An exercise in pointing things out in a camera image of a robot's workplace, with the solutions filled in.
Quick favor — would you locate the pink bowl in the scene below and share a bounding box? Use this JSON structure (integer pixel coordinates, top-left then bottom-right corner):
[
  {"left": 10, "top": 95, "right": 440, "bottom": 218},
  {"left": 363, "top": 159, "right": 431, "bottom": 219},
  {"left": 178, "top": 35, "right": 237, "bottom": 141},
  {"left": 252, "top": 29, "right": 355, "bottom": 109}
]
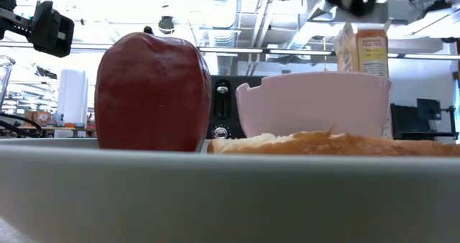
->
[{"left": 235, "top": 71, "right": 392, "bottom": 139}]

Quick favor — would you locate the red apple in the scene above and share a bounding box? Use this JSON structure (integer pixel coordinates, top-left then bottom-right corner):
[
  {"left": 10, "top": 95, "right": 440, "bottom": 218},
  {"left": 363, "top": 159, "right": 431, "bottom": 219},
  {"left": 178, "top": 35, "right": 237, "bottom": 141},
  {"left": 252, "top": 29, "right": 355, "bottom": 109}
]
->
[{"left": 94, "top": 26, "right": 213, "bottom": 153}]

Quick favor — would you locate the black monitor on desk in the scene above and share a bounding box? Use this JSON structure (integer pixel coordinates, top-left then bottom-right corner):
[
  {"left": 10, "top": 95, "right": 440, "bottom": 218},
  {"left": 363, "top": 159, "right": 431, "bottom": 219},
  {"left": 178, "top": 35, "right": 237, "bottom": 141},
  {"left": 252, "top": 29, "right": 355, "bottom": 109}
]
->
[{"left": 390, "top": 98, "right": 459, "bottom": 142}]

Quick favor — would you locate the light blue plate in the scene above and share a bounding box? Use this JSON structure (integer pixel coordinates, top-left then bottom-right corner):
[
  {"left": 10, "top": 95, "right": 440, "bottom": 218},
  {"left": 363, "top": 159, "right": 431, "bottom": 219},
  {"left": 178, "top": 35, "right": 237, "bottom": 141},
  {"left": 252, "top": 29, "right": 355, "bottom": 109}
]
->
[{"left": 0, "top": 137, "right": 460, "bottom": 243}]

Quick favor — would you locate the black looped cable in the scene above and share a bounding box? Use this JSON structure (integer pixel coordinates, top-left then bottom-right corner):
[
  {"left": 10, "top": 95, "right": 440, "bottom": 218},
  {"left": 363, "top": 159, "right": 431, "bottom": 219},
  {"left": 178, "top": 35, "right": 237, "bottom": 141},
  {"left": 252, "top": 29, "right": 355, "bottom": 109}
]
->
[{"left": 0, "top": 112, "right": 44, "bottom": 138}]

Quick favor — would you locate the silver air duct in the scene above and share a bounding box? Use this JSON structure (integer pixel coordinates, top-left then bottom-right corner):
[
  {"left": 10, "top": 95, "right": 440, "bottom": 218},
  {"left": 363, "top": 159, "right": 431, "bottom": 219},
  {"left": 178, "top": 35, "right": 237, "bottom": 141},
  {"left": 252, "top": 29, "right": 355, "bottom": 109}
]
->
[{"left": 200, "top": 0, "right": 240, "bottom": 75}]

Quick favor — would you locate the white cylinder container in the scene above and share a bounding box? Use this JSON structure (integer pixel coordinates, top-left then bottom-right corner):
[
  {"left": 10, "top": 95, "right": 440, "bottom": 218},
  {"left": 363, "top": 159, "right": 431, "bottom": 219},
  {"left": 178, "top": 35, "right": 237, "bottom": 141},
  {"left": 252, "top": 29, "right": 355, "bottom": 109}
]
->
[{"left": 57, "top": 69, "right": 89, "bottom": 129}]

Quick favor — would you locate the black ceiling fixture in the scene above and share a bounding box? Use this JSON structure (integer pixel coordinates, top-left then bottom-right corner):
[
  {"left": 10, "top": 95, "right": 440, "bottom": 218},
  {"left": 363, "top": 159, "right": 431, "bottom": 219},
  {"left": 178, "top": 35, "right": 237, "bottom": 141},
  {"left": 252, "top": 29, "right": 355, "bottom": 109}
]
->
[{"left": 157, "top": 15, "right": 176, "bottom": 35}]

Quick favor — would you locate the clear plastic container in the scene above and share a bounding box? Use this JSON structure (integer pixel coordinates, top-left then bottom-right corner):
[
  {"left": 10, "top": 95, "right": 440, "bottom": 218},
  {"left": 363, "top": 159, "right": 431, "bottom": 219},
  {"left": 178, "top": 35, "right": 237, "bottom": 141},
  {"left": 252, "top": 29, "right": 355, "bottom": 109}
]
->
[{"left": 0, "top": 55, "right": 16, "bottom": 111}]

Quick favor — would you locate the black four-slot toaster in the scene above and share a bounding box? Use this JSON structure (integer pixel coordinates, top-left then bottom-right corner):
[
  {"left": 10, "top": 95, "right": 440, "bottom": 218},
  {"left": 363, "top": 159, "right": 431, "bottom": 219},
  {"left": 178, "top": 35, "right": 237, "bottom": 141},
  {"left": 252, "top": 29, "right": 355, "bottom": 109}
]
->
[{"left": 206, "top": 75, "right": 267, "bottom": 140}]

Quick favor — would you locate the toast slice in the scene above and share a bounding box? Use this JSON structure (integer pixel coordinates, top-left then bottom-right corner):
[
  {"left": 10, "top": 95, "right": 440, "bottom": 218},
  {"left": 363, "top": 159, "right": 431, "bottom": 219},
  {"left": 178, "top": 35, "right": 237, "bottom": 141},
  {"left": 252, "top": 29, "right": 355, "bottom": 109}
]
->
[{"left": 207, "top": 127, "right": 460, "bottom": 157}]

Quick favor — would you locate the cardboard cereal box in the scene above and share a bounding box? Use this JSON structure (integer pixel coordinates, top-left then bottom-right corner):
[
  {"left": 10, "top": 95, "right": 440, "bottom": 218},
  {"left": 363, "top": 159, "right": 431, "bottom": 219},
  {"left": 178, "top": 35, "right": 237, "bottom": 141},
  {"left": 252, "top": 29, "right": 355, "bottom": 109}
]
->
[{"left": 333, "top": 22, "right": 390, "bottom": 79}]

